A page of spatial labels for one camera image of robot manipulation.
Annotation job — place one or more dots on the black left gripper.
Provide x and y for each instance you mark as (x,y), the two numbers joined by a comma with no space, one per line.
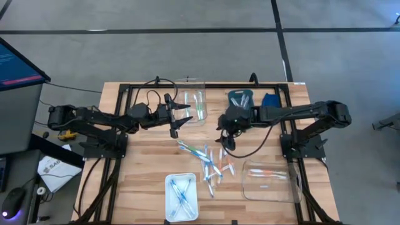
(172,126)

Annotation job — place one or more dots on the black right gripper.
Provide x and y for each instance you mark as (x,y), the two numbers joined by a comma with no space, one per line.
(239,118)

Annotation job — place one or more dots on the small clear plastic bin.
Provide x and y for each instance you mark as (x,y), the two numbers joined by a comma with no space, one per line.
(193,118)

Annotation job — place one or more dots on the purple toothbrush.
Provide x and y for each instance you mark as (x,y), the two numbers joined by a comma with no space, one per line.
(247,100)
(242,100)
(235,101)

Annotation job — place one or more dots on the large clear plastic bin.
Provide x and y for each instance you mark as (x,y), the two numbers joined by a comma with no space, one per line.
(272,192)

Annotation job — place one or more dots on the white plastic bin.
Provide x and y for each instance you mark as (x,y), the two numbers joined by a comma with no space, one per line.
(170,203)

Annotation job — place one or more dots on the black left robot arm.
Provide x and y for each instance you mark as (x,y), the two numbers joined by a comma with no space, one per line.
(93,118)

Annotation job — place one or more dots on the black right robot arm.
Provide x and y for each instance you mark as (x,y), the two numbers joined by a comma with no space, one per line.
(297,111)

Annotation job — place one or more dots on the teal plastic basket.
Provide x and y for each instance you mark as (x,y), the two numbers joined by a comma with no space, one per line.
(240,92)

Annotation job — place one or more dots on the blue cloth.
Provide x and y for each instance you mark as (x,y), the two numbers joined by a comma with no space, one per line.
(270,100)

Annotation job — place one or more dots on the white label sticker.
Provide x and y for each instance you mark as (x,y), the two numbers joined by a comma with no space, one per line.
(299,83)

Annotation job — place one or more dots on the yellow black tool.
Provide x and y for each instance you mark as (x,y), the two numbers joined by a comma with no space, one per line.
(67,135)

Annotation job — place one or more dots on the white printed paper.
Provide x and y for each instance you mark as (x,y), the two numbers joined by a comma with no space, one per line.
(59,175)

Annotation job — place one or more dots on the small black round knob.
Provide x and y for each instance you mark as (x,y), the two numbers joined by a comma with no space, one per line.
(46,134)

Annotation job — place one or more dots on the white tape roll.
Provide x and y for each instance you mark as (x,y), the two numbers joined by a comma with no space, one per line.
(38,191)

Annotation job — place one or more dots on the gray stand leg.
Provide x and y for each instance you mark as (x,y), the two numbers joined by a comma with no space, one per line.
(390,122)

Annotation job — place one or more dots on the black desk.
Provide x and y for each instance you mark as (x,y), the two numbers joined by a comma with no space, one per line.
(18,168)

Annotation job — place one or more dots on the computer monitor with blue screen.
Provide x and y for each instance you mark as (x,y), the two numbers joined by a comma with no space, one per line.
(15,68)

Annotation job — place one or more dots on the black computer mouse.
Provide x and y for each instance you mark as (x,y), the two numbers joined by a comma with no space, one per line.
(12,201)

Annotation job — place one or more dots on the black stand foot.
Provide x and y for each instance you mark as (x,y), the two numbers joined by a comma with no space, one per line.
(397,20)

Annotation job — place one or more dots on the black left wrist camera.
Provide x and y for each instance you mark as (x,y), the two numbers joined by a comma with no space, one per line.
(162,112)

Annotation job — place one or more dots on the black frame clamp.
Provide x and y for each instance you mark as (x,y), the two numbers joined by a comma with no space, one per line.
(157,80)
(253,79)

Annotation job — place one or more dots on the black metal table frame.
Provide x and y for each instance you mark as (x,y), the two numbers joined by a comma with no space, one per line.
(218,85)

